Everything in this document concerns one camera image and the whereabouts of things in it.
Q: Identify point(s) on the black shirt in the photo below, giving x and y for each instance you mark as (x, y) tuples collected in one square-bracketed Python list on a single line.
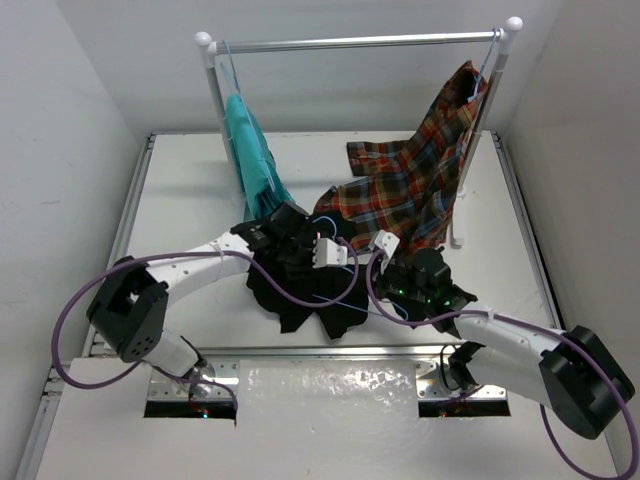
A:
[(290, 297)]

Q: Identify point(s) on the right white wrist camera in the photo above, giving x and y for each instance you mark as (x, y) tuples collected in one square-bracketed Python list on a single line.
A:
[(386, 242)]

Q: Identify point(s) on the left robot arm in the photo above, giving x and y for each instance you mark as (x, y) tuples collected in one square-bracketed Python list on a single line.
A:
[(130, 307)]

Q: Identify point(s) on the teal shirt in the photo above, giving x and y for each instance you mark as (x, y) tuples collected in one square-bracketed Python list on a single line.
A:
[(263, 204)]

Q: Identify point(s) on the blue wire hanger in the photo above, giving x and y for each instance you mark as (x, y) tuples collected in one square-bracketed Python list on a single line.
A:
[(399, 310)]

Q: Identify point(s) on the blue hanger holding plaid shirt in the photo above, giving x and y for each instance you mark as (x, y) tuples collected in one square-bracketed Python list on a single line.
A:
[(487, 60)]

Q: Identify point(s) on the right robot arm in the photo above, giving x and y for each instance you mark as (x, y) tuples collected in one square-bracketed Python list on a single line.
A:
[(570, 372)]

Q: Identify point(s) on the plaid flannel shirt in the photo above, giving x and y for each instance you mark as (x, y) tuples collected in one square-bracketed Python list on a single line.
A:
[(408, 187)]

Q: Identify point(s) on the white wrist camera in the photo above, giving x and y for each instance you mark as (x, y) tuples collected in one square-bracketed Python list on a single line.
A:
[(327, 253), (386, 242)]

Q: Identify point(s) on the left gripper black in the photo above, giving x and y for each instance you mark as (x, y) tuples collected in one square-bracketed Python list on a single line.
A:
[(304, 245)]

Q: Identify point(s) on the blue hanger holding teal shirt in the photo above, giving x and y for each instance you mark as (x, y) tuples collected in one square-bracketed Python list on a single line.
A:
[(232, 65)]

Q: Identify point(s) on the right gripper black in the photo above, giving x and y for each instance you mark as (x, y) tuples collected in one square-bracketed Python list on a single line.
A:
[(381, 281)]

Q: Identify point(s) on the white metal clothes rack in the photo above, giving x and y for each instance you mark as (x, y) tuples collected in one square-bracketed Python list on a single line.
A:
[(501, 41)]

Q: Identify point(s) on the aluminium rail frame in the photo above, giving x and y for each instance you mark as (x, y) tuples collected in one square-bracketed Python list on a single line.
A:
[(178, 198)]

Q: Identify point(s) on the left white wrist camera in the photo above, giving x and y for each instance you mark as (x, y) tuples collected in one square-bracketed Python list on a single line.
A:
[(327, 253)]

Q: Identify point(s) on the white foam front panel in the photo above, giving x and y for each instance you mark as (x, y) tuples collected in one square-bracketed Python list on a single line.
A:
[(309, 420)]

